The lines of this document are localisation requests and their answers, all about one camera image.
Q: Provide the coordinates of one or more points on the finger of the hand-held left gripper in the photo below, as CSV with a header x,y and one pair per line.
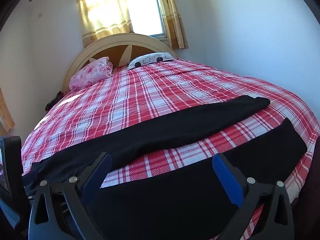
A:
x,y
28,176

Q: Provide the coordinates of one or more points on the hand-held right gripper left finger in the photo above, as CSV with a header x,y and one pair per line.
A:
x,y
102,166

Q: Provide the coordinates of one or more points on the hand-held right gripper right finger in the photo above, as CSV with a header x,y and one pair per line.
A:
x,y
223,172

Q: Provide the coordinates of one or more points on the black pants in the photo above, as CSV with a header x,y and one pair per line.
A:
x,y
150,135

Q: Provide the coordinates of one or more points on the yellow side curtain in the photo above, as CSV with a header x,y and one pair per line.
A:
x,y
5,112

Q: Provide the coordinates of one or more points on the dark object beside bed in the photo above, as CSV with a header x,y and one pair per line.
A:
x,y
53,102

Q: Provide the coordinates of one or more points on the bed with red plaid sheet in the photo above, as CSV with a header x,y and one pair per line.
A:
x,y
140,97

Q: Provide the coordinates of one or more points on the pink floral pillow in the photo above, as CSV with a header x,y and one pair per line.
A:
x,y
91,72

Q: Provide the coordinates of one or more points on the white patterned pillow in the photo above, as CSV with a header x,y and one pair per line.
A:
x,y
150,59

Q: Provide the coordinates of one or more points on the cream wooden headboard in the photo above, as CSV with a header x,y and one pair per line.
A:
x,y
120,42

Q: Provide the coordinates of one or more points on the wide yellow curtain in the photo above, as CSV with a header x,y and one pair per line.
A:
x,y
105,12

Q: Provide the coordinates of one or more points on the narrow yellow curtain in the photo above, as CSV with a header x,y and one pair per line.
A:
x,y
173,22

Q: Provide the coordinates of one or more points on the window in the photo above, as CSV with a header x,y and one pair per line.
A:
x,y
146,12

